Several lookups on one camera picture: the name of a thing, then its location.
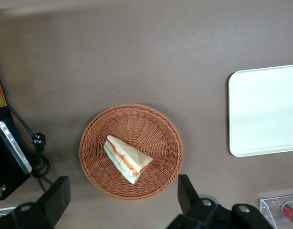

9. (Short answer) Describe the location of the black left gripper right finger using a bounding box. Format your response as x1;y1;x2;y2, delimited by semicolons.
166;174;274;229

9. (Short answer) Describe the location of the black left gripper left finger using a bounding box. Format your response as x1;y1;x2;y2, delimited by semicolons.
8;176;72;229

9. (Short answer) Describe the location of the triangular sandwich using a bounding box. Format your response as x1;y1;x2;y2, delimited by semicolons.
103;135;153;185

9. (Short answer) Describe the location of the round brown wicker basket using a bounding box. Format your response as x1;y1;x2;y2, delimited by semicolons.
79;103;185;201

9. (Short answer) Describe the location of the cream rectangular tray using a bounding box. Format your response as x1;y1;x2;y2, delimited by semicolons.
228;63;293;157

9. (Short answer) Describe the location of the black power plug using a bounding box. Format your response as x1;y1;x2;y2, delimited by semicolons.
31;133;46;150

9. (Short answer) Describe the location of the silver sealer bar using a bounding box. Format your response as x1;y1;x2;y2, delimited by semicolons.
0;121;32;174

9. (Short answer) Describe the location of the clear acrylic bottle rack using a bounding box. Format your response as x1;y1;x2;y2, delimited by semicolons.
260;193;293;227

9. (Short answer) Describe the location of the black power cable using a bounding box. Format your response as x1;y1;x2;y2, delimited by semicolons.
7;104;54;193

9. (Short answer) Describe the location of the white wire rack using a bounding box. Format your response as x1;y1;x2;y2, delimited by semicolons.
0;206;18;219

